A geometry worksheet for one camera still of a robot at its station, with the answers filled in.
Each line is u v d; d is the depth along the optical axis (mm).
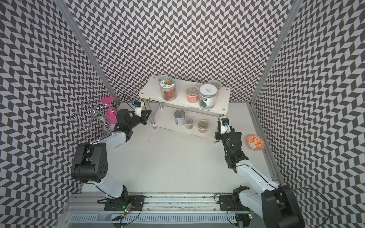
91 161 466
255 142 935
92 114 754
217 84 722
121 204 666
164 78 753
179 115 935
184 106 766
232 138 602
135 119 783
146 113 845
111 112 885
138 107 781
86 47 868
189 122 917
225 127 678
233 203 722
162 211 712
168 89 682
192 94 694
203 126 912
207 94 640
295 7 669
